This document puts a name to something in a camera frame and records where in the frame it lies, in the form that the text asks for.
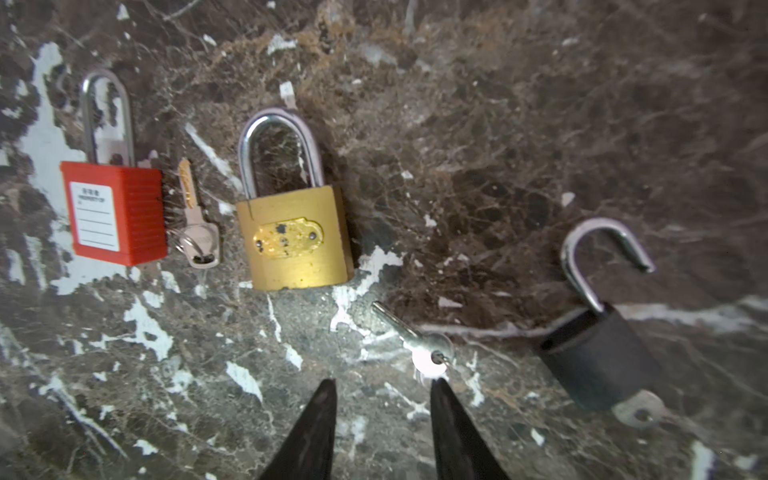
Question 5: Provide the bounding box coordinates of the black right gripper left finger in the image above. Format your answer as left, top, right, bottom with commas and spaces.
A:
259, 378, 338, 480

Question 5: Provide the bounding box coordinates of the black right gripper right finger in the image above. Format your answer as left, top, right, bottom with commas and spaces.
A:
430, 378, 509, 480

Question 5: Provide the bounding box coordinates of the small black padlock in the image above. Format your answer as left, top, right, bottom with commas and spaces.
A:
535, 217, 662, 411

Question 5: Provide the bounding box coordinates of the brass padlock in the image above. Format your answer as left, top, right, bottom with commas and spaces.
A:
236, 107, 354, 291

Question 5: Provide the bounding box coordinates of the silver key of red padlock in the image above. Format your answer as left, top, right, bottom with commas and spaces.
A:
176, 158, 221, 270

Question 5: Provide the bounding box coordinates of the red safety padlock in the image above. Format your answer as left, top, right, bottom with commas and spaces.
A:
60, 68, 168, 267

